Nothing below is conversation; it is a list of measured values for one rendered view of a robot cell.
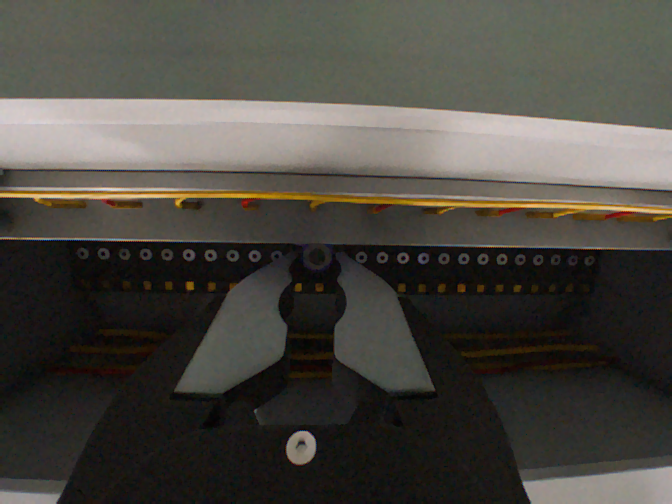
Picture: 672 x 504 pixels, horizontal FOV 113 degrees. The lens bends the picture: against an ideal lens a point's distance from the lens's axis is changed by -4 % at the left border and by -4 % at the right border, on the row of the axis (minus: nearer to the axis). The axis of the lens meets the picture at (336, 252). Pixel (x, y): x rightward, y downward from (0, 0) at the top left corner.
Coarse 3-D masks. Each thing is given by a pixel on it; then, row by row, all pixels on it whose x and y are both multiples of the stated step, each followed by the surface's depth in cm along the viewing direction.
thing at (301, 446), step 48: (192, 432) 5; (240, 432) 5; (288, 432) 5; (336, 432) 5; (384, 432) 5; (144, 480) 4; (192, 480) 4; (240, 480) 4; (288, 480) 4; (336, 480) 4; (384, 480) 4; (432, 480) 4
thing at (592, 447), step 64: (64, 384) 21; (320, 384) 23; (512, 384) 23; (576, 384) 23; (640, 384) 23; (0, 448) 15; (64, 448) 15; (512, 448) 16; (576, 448) 16; (640, 448) 16
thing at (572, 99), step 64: (0, 0) 3; (64, 0) 3; (128, 0) 3; (192, 0) 3; (256, 0) 3; (320, 0) 3; (384, 0) 3; (448, 0) 3; (512, 0) 3; (576, 0) 3; (640, 0) 3; (0, 64) 3; (64, 64) 3; (128, 64) 3; (192, 64) 3; (256, 64) 3; (320, 64) 3; (384, 64) 3; (448, 64) 3; (512, 64) 3; (576, 64) 3; (640, 64) 3; (0, 128) 4; (64, 128) 4; (128, 128) 4; (192, 128) 4; (256, 128) 4; (320, 128) 4; (384, 128) 4; (448, 128) 3; (512, 128) 3; (576, 128) 3; (640, 128) 3; (640, 256) 23
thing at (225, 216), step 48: (0, 192) 6; (48, 192) 6; (96, 192) 6; (144, 192) 7; (192, 192) 7; (240, 192) 7; (288, 192) 7; (144, 240) 9; (192, 240) 9; (240, 240) 9; (288, 240) 9; (336, 240) 9; (384, 240) 9; (432, 240) 9; (480, 240) 9; (528, 240) 9; (576, 240) 9; (624, 240) 9
